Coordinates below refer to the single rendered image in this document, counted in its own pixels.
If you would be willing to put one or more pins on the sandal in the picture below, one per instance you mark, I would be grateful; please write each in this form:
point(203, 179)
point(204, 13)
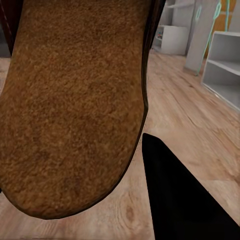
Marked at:
point(75, 102)

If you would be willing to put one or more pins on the door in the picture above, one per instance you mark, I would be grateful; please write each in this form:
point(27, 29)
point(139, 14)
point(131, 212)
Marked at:
point(219, 24)

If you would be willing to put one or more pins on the standing mirror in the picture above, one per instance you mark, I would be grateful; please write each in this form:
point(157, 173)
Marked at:
point(206, 16)

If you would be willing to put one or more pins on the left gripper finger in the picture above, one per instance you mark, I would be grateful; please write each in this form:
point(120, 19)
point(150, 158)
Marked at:
point(181, 207)

